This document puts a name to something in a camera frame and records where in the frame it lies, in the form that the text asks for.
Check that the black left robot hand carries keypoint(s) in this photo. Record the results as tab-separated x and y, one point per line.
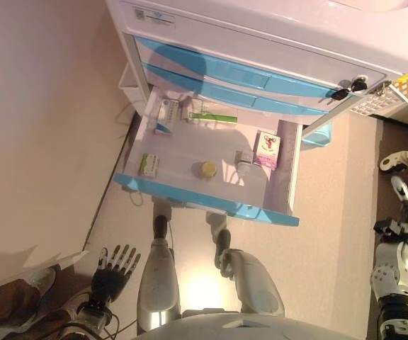
110	280

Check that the yellow capsule medicine bottle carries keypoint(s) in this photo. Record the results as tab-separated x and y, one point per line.
205	170

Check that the blue white cart drawer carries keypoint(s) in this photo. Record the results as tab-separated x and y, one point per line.
232	95
243	72
204	148

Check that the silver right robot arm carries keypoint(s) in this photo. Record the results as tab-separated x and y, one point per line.
399	276

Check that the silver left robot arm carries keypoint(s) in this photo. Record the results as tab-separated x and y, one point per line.
80	318

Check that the small green white medicine box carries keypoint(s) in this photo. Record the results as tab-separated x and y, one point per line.
149	164

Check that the pink white medicine box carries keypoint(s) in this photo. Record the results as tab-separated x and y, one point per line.
267	150

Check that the blue white medicine box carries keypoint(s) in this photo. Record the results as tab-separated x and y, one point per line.
168	117

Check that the long green white medicine box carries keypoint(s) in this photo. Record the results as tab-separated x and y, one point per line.
212	117

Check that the silver left robot leg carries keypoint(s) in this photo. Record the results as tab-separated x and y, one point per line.
158	283

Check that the silver robot leg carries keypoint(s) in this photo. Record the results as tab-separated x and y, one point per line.
158	283
257	283

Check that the white bed caster wheel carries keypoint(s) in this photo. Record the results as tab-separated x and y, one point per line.
391	163

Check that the white partition panel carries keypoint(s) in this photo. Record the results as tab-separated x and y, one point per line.
23	262

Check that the white lattice basket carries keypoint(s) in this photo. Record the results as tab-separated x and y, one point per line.
374	102

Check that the grey robot torso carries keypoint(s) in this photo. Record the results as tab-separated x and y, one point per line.
225	326

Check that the blue lidded waste bin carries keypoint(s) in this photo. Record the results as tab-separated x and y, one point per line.
319	134

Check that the black cart keys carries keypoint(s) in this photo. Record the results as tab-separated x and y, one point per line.
345	93

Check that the silver right robot leg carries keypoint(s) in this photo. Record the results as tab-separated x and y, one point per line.
257	283

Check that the clear plastic packet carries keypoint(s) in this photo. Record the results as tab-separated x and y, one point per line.
195	104

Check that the white side bin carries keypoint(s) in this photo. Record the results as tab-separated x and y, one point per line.
129	85

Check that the white medical cart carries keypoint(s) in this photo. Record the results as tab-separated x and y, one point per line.
260	32

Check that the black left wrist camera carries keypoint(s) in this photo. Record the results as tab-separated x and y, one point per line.
97	307

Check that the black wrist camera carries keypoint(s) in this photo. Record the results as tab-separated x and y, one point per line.
97	307
388	230

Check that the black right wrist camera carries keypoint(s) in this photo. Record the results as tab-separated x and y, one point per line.
388	230

